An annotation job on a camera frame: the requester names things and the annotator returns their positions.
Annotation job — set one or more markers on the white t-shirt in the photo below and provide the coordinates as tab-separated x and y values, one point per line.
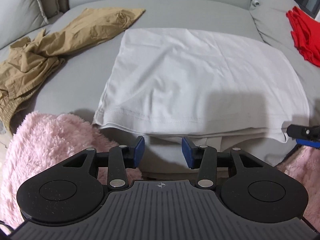
173	82

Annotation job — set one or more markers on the red garment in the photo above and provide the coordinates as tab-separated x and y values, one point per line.
305	34

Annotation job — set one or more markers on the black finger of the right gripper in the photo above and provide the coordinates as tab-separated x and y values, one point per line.
308	142

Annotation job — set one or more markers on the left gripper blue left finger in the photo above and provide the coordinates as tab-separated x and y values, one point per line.
137	151

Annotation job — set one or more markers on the grey sofa back cushion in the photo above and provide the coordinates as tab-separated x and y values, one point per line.
19	17

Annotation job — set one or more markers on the tan khaki shorts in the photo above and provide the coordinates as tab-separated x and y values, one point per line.
31	61

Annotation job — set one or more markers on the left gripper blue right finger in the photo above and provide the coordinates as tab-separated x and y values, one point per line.
190	153

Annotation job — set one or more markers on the pink fluffy garment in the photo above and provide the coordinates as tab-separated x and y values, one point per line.
43	140

